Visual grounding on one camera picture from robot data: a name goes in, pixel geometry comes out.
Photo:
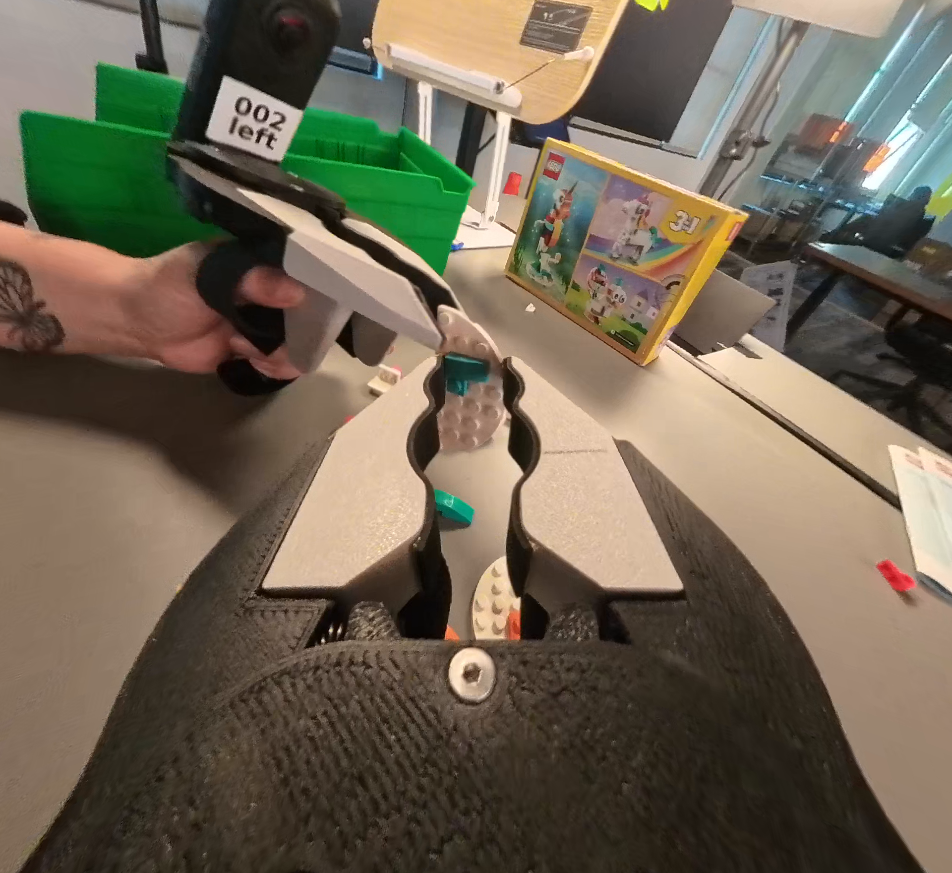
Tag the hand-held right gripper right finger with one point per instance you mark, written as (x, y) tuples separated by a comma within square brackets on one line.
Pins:
[(595, 516)]

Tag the grey chair back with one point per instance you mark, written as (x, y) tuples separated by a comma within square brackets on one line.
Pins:
[(721, 307)]

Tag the metal shelf rack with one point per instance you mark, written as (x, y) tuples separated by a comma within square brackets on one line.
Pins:
[(825, 144)]

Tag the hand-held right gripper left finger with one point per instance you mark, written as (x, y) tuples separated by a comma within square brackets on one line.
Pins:
[(349, 508)]

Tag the teal toy bracket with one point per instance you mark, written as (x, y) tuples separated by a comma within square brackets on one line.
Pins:
[(462, 373)]

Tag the black office chair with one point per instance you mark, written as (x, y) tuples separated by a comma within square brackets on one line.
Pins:
[(922, 359), (877, 229)]

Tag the large black screen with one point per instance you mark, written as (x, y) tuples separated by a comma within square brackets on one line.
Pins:
[(669, 77)]

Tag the green curved toy slope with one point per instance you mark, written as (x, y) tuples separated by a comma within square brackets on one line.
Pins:
[(454, 508)]

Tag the red toy brick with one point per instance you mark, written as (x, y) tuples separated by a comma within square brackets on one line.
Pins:
[(895, 575)]

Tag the white pink toy piece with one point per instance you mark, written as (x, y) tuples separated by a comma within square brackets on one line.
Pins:
[(384, 378)]

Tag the dark wooden table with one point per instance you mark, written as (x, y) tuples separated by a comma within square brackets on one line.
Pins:
[(885, 278)]

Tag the white paper sign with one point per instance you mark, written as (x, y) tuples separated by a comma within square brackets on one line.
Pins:
[(770, 293)]

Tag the orange toy brick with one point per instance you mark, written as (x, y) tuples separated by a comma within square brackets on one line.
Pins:
[(515, 624)]

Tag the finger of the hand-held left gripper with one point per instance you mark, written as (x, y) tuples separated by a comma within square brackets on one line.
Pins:
[(357, 278), (401, 252)]

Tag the small red cup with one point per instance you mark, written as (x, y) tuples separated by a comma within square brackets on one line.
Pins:
[(514, 185)]

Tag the yellow toy brick set box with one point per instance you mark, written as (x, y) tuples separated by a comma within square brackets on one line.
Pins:
[(632, 248)]

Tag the person's left hand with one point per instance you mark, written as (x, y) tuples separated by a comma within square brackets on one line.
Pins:
[(182, 315)]

